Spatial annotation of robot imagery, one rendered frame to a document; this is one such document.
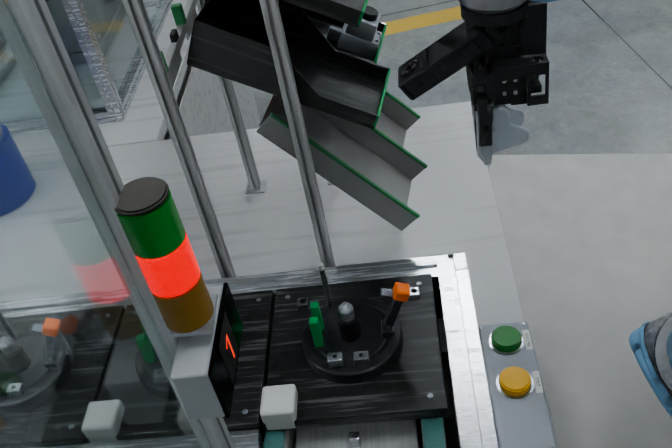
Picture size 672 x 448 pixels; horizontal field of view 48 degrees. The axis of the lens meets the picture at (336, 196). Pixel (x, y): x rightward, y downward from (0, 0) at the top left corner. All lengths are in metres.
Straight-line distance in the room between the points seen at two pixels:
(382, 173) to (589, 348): 0.42
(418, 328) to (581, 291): 0.32
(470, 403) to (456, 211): 0.50
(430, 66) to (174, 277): 0.35
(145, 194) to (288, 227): 0.80
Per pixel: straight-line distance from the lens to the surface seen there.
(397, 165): 1.28
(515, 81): 0.86
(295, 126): 1.08
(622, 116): 3.21
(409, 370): 1.04
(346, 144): 1.24
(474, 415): 1.02
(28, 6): 0.59
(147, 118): 1.92
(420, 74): 0.84
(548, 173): 1.51
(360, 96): 1.13
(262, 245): 1.43
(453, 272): 1.18
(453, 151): 1.57
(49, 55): 0.60
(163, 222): 0.67
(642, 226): 1.41
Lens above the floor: 1.79
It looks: 38 degrees down
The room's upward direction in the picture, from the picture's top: 12 degrees counter-clockwise
